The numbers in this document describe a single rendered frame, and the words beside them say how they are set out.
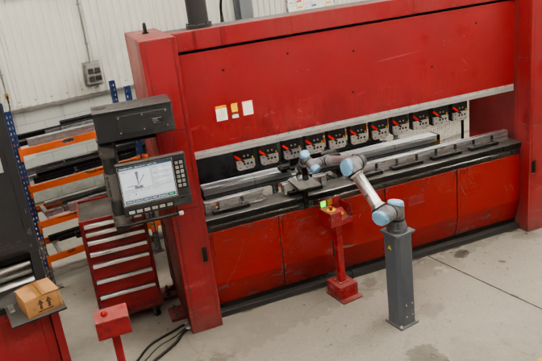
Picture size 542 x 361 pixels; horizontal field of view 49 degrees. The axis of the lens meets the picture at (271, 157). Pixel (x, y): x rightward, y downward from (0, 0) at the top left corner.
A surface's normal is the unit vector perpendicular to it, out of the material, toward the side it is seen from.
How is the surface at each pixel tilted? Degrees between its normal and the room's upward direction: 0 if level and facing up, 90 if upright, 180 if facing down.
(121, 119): 90
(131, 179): 90
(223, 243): 90
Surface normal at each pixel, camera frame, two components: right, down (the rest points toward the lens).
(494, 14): 0.34, 0.26
